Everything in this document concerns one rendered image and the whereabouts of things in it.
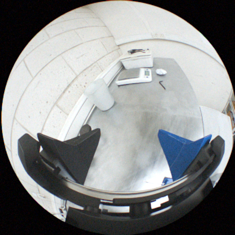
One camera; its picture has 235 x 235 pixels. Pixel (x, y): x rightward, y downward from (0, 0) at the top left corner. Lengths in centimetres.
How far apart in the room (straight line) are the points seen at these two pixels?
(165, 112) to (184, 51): 97
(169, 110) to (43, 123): 61
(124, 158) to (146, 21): 124
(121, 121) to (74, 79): 39
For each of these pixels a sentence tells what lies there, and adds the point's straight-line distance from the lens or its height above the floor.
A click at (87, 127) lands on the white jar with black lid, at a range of 36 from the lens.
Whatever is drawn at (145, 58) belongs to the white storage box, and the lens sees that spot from 72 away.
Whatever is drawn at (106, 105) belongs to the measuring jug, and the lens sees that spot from 42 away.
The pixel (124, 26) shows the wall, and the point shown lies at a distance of 113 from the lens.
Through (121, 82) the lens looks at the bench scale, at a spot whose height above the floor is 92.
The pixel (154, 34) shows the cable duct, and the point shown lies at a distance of 102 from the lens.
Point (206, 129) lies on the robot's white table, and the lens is 41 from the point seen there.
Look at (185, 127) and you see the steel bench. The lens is 34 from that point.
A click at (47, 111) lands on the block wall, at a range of 45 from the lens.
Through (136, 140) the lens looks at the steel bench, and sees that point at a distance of 30.
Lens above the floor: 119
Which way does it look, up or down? 50 degrees down
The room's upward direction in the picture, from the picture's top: 36 degrees counter-clockwise
